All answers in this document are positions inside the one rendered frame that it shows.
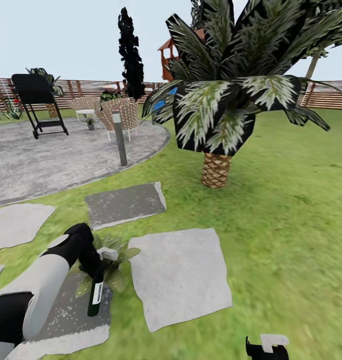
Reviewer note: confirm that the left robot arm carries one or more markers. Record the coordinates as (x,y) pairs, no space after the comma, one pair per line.
(25,303)

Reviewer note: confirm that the insectifuge atomizer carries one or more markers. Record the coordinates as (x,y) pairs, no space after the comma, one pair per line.
(95,298)

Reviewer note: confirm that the pot plant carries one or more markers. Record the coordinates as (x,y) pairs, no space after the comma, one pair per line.
(90,123)
(112,277)

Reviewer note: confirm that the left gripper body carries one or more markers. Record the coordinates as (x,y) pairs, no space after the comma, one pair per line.
(93,265)

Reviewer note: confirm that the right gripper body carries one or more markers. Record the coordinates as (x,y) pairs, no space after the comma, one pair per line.
(259,354)

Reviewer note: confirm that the charcoal grill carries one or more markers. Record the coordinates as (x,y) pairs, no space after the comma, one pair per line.
(35,89)

